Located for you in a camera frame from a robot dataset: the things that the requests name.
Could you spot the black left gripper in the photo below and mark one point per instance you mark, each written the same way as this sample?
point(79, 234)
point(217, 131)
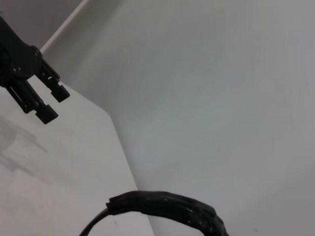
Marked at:
point(17, 61)

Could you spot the black round teapot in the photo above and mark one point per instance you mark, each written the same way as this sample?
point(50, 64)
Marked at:
point(172, 204)

